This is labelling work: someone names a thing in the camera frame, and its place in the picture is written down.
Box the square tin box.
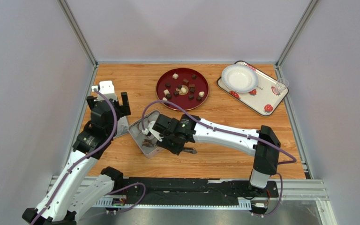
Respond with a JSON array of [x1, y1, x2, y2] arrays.
[[128, 110, 164, 158]]

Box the metal tongs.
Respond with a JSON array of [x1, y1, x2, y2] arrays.
[[142, 139, 198, 154]]

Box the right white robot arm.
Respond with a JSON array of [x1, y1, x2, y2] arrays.
[[147, 114, 281, 189]]

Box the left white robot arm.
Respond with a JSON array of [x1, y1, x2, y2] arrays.
[[22, 91, 131, 225]]

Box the silver tin lid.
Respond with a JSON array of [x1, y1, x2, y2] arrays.
[[113, 116, 129, 138]]

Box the red round tray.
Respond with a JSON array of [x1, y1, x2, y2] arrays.
[[155, 68, 210, 110]]

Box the white paper bowl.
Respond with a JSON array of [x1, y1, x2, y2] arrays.
[[221, 64, 259, 93]]

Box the clear plastic cup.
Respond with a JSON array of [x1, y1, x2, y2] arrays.
[[274, 78, 289, 95]]

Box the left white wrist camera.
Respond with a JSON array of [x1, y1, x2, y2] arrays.
[[91, 81, 118, 101]]

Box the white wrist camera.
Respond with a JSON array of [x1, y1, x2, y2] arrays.
[[91, 81, 118, 101], [142, 120, 163, 142]]

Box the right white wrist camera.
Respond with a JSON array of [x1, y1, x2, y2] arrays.
[[142, 120, 163, 142]]

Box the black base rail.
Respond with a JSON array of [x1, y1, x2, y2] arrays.
[[114, 177, 279, 206]]

